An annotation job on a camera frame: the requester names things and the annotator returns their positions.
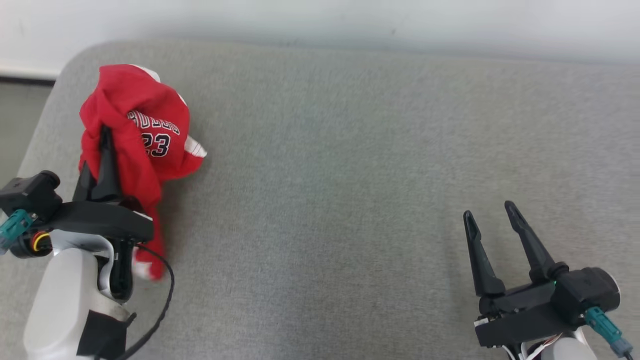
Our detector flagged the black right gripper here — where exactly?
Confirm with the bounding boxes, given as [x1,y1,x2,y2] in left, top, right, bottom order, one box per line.
[463,200,584,349]

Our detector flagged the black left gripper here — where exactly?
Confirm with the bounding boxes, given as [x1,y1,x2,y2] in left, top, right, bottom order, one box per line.
[47,125,155,304]

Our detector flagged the red numbered jersey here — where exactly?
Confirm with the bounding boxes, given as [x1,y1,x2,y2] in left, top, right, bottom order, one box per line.
[78,64,207,282]

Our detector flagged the grey fabric sofa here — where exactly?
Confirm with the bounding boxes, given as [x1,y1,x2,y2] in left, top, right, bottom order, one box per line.
[0,40,640,360]

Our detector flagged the white wall baseboard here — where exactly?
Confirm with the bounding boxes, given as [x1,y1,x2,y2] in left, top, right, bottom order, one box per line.
[0,62,60,85]

